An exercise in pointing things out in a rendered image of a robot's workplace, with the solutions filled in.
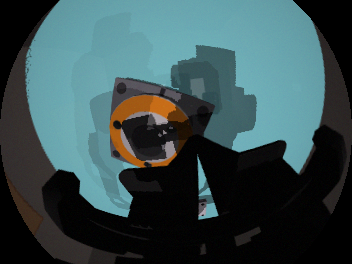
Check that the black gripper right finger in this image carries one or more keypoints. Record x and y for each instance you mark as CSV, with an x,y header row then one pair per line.
x,y
224,167

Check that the orange round plate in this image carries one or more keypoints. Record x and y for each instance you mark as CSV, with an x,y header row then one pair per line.
x,y
154,110

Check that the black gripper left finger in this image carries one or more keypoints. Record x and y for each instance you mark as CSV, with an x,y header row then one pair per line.
x,y
179,176

